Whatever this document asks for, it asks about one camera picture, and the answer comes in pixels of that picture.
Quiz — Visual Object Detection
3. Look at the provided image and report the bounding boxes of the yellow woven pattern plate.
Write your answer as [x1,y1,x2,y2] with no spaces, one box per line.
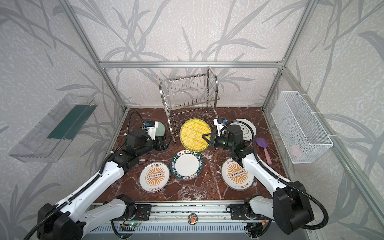
[180,119,212,153]

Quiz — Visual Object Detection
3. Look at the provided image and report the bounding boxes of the white plate dark green rim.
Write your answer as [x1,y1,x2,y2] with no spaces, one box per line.
[170,150,204,181]

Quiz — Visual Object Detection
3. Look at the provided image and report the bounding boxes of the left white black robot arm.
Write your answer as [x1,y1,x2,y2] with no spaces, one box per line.
[25,121,169,240]

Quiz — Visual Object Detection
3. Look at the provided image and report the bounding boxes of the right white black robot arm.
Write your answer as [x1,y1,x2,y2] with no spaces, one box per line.
[202,118,329,235]

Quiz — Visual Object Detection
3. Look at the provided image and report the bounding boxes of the steel two-tier dish rack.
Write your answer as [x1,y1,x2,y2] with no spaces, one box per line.
[157,67,220,142]

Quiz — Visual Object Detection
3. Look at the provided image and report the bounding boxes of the pale green flower plate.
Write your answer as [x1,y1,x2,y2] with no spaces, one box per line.
[155,122,166,136]

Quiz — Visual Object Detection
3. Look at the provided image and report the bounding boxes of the white plate thin teal rim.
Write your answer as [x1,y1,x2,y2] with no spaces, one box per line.
[232,119,257,142]

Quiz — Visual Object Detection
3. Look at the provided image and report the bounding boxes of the purple pink spatula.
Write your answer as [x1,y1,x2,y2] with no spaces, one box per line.
[255,138,273,166]

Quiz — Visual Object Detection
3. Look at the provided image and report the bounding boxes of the left orange sunburst plate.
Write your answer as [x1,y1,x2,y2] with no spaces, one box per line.
[139,162,171,193]

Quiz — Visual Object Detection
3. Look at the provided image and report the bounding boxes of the orange sunburst plate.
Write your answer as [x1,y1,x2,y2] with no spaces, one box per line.
[221,159,255,191]
[139,162,171,193]

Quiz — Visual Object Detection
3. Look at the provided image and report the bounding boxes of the right orange sunburst plate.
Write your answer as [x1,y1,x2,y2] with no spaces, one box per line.
[221,159,255,191]

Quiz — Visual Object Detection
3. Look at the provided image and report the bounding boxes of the round orange sticker badge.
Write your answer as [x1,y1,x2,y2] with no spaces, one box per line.
[188,213,198,226]

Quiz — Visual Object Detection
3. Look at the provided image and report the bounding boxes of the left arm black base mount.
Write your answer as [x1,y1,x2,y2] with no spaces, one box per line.
[128,204,152,221]

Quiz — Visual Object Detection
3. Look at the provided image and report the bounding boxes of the white wire mesh basket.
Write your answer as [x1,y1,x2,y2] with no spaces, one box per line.
[272,91,333,164]

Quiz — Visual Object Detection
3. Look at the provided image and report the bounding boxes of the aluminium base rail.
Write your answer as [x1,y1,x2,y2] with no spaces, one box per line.
[89,200,316,233]

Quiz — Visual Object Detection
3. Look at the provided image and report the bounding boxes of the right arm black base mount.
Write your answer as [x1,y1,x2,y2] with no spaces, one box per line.
[226,204,256,221]

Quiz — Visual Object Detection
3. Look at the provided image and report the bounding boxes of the clear plastic wall tray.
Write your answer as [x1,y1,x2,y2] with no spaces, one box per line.
[9,94,98,163]

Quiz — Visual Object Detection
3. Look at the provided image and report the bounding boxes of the aluminium cage frame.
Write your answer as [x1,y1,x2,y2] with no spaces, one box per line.
[59,1,384,224]

